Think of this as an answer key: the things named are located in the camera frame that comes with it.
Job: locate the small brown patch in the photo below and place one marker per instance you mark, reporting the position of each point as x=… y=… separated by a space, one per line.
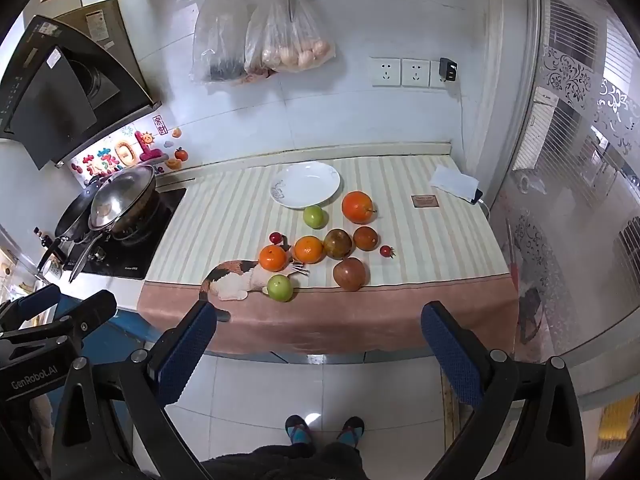
x=425 y=201

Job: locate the colourful wall stickers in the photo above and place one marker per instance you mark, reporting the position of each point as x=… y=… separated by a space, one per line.
x=125 y=152

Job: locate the red cherry tomato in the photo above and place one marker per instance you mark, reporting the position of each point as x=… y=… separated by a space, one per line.
x=386 y=251
x=275 y=237

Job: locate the yellow container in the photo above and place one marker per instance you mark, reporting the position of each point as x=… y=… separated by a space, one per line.
x=620 y=425

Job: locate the dark yellowish-red apple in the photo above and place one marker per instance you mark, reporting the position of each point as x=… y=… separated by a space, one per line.
x=338 y=244

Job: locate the white plate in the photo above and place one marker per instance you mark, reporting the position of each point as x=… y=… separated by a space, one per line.
x=310 y=180

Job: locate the green apple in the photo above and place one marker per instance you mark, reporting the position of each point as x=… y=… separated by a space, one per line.
x=315 y=216
x=280 y=288

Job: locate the person's right foot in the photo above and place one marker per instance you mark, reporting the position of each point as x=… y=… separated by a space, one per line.
x=350 y=431

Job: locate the clear plastic egg bag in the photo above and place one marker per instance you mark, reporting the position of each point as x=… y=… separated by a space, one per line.
x=290 y=30

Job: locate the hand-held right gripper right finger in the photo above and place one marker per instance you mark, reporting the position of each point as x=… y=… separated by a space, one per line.
x=452 y=355

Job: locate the person's dark clothing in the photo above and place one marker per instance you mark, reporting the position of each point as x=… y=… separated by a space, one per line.
x=280 y=462

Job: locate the steel wok lid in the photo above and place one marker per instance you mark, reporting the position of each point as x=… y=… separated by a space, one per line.
x=120 y=197

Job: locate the white wall socket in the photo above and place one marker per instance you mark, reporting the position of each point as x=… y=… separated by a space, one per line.
x=385 y=72
x=416 y=73
x=436 y=82

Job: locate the black charger plug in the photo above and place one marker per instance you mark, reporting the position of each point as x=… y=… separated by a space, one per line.
x=448 y=70

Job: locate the plastic bag with dark contents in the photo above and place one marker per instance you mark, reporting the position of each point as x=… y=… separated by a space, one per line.
x=220 y=45

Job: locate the person's foot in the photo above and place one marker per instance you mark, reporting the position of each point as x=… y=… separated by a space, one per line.
x=299 y=430
x=350 y=431

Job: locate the person's left foot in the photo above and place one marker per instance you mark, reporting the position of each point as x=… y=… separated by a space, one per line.
x=299 y=430

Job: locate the dark wok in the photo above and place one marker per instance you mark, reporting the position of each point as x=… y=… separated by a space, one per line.
x=142 y=215

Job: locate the large orange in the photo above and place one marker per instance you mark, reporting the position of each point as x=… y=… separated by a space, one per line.
x=357 y=207

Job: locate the white folded paper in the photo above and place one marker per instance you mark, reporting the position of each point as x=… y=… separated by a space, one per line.
x=452 y=179

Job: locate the small dark orange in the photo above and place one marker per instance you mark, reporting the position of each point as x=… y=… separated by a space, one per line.
x=365 y=238

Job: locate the pile of brown eggs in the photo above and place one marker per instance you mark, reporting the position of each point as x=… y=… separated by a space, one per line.
x=300 y=55

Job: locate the black range hood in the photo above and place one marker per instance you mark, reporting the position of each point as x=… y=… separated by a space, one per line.
x=55 y=100

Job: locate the small dark bottle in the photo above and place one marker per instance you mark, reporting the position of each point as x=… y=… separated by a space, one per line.
x=40 y=237

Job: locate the striped cat print tablecloth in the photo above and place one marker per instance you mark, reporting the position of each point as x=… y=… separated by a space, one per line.
x=400 y=310

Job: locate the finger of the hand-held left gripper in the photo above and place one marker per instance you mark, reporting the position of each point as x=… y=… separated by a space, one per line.
x=95 y=310
x=35 y=302

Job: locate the black frying pan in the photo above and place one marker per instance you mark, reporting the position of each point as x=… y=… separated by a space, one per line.
x=72 y=215

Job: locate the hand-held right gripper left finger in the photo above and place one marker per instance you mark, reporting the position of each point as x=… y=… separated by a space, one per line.
x=187 y=350

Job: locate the red apple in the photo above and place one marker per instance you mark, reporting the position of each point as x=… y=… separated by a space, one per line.
x=350 y=275

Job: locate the black cooktop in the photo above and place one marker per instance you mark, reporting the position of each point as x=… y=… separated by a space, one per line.
x=135 y=255

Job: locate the orange mandarin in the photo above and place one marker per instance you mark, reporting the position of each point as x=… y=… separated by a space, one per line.
x=308 y=250
x=272 y=258

